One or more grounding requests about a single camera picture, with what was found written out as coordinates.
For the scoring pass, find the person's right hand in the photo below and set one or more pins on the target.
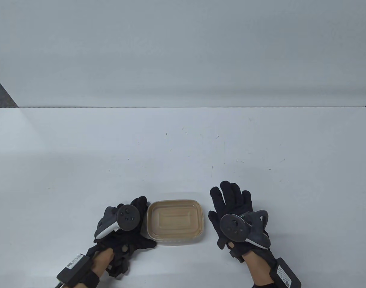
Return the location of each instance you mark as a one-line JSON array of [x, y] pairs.
[[231, 201]]

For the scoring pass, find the person's left hand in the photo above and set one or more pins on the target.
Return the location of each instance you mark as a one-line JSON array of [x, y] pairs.
[[132, 240]]

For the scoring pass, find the brown paper takeout box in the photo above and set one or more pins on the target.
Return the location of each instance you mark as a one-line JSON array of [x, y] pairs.
[[174, 241]]

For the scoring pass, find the brown paper food container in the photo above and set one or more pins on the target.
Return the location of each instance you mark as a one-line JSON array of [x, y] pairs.
[[174, 220]]

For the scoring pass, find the person's left forearm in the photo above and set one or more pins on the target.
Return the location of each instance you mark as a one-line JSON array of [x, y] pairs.
[[103, 259]]

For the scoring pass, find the person's right forearm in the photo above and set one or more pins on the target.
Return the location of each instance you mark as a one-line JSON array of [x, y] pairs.
[[259, 267]]

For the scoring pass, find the black left wrist sensor box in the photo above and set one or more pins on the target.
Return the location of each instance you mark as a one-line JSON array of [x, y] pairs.
[[75, 268]]

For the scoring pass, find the black wrist sensor box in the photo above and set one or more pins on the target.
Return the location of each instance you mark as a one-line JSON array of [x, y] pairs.
[[286, 274], [75, 268]]

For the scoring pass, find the black right wrist sensor box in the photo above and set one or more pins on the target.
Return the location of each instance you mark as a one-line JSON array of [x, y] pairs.
[[286, 274]]

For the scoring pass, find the black white left hand controller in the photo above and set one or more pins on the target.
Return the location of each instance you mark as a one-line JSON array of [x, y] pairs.
[[127, 217]]

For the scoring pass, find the black white hand controller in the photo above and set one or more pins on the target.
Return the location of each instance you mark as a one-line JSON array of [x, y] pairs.
[[234, 226], [127, 217]]

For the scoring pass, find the black white right hand controller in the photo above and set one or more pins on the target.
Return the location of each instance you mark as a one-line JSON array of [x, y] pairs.
[[234, 226]]

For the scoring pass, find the white backdrop board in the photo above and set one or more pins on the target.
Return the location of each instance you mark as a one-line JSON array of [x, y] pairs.
[[183, 54]]

